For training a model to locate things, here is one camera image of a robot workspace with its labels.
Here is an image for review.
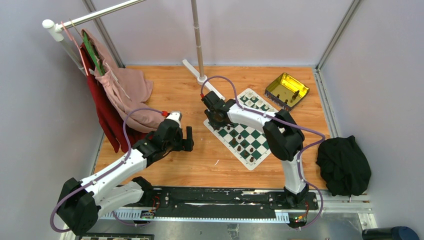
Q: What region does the yellow tin box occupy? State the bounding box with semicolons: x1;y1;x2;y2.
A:
264;72;310;112

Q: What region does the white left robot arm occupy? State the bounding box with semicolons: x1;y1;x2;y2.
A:
53;115;194;235

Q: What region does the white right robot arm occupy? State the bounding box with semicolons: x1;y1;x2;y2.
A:
201;91;309;209

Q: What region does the green white chess mat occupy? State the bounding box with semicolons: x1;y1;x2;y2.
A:
203;88;277;171

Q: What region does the white clothes rack stand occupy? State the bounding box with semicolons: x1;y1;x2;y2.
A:
182;0;225;100

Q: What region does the red cloth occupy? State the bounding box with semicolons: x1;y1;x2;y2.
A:
79;43;146;153

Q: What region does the pink cloth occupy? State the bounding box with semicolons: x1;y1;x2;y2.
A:
81;28;164;133

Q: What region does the green hanger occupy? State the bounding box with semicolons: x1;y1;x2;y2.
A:
81;30;105;76

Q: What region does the black cloth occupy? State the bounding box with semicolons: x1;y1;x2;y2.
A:
316;135;372;196

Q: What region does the white rack bar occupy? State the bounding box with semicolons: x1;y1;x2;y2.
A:
42;0;144;71

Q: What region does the dark blue cylinder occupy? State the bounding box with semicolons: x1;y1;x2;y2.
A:
361;226;420;240

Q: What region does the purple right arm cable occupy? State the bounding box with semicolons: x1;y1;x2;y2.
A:
199;75;327;229

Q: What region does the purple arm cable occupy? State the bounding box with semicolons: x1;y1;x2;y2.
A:
199;75;327;229
49;107;170;233

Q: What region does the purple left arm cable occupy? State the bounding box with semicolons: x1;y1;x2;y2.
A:
49;107;170;233

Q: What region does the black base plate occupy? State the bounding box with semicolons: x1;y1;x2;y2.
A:
128;186;320;222

